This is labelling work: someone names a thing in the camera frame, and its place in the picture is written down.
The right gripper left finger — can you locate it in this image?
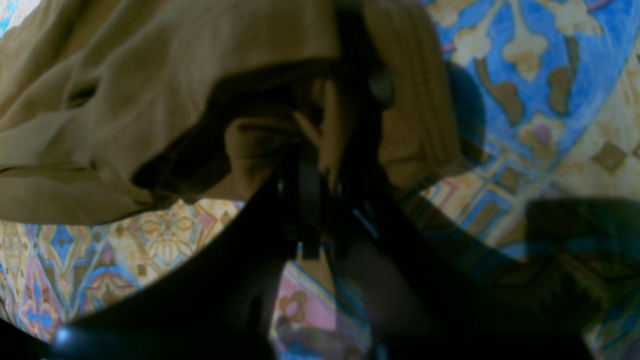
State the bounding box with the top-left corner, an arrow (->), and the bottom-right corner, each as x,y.
1,145 -> 323,360

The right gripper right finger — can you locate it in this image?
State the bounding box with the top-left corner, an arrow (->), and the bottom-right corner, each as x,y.
332,150 -> 593,360

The brown t-shirt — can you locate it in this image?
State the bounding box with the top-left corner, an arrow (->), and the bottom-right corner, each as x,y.
1,0 -> 461,225

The patterned tile tablecloth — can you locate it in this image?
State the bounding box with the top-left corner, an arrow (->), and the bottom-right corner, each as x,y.
1,0 -> 639,360

